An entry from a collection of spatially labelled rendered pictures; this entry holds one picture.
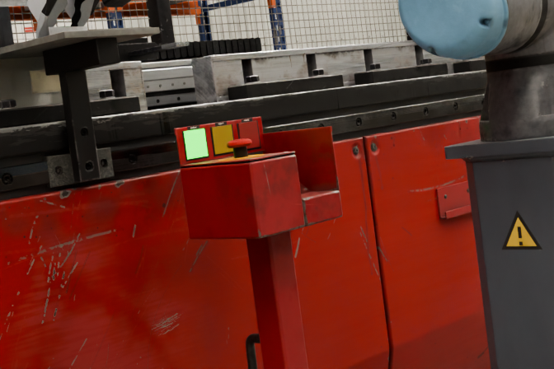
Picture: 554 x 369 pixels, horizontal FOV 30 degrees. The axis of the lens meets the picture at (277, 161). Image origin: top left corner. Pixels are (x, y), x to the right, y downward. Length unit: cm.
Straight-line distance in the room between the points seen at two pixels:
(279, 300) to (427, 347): 77
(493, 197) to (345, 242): 87
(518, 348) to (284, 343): 48
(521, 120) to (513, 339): 27
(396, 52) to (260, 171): 101
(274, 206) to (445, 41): 51
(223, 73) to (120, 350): 63
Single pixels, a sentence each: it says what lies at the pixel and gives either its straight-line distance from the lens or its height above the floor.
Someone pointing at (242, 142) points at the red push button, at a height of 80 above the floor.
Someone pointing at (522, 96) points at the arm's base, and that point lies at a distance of 127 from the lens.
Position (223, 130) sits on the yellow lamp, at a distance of 171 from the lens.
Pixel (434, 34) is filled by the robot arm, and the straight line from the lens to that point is 117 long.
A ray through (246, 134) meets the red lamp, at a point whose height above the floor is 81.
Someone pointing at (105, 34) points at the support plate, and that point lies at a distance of 157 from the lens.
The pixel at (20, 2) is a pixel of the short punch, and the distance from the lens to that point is 184.
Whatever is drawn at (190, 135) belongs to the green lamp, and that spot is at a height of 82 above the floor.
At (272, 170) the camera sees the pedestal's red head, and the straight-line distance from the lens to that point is 157.
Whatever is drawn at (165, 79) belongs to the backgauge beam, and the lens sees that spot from 230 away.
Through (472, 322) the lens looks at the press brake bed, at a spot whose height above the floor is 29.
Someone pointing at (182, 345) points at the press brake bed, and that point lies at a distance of 182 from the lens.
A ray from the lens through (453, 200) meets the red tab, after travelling 242.
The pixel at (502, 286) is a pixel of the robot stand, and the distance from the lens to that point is 131.
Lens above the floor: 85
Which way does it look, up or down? 3 degrees down
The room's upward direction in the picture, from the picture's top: 8 degrees counter-clockwise
